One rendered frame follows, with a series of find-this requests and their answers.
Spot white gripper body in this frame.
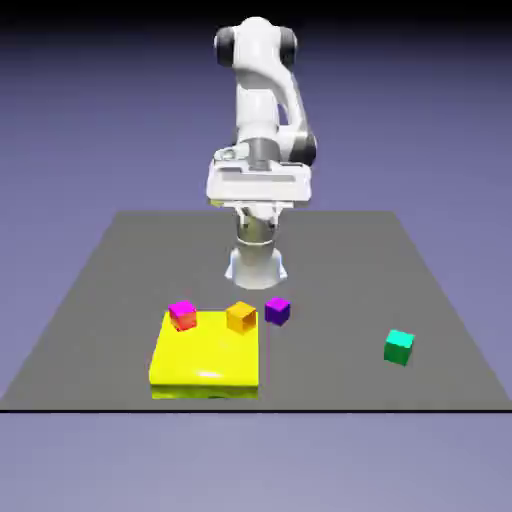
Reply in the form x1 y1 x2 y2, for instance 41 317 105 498
205 158 313 211

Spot small purple cube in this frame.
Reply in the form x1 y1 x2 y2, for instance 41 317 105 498
263 296 292 327

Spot small orange cube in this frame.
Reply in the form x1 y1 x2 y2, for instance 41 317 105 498
225 300 258 336

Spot small pink cube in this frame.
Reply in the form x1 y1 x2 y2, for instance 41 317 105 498
167 299 198 332

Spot small green cube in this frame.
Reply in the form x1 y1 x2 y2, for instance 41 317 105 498
382 329 416 367

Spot large yellow box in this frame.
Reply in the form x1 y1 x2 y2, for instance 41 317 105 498
148 308 260 400

